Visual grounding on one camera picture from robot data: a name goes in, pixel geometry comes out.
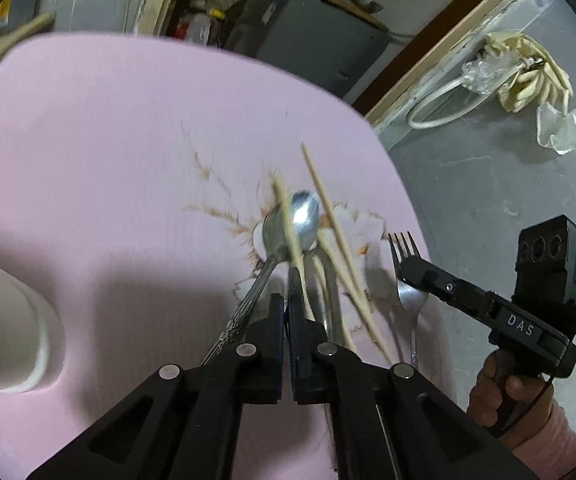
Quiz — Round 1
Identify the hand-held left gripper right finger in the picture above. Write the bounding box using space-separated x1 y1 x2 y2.
288 295 539 480

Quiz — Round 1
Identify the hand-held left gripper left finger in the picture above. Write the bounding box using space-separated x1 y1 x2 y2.
25 294 289 480

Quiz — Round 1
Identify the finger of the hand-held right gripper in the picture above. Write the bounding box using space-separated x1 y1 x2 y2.
400 257 494 320

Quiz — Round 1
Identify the metal fork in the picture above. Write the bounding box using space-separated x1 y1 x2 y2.
387 231 429 373

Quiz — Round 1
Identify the ornate handle metal spoon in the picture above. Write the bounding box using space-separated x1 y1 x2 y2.
200 207 294 366

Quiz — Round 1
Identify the person's right forearm pink sleeve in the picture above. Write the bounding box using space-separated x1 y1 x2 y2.
498 402 576 476

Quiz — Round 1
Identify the person's right hand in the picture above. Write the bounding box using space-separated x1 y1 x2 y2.
468 347 556 441

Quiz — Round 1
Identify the plain metal spoon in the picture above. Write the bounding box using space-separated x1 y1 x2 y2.
290 190 343 347

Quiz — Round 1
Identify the clear plastic bag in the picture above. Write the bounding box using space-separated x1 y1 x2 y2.
535 97 576 156

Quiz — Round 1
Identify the cream cloth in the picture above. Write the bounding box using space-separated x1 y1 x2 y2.
478 32 574 113

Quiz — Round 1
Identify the clear plastic wrap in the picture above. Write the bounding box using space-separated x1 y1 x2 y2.
462 57 505 95

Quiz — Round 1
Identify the pink floral tablecloth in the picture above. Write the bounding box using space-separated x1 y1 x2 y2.
0 32 461 480

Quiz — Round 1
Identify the grey metal cabinet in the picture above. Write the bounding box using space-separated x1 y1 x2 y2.
228 0 394 106

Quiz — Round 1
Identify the white cup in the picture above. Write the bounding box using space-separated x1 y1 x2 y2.
0 249 65 397

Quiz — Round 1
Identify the cluttered shelf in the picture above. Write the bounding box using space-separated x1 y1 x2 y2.
168 0 251 47

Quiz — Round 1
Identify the wooden board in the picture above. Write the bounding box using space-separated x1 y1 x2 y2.
0 12 56 98

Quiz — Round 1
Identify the white cable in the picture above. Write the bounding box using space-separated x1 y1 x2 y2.
407 67 494 131

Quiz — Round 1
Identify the wooden door frame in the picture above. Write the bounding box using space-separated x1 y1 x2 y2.
353 0 544 133

